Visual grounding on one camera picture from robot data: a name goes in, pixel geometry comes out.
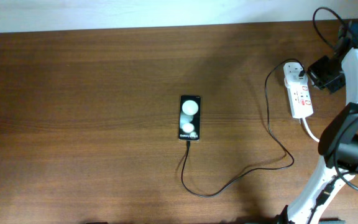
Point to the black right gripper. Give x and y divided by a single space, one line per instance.
314 71

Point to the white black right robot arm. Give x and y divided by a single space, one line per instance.
338 144

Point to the white charger plug adapter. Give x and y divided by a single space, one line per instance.
293 71

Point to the white power strip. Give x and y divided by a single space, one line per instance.
299 96

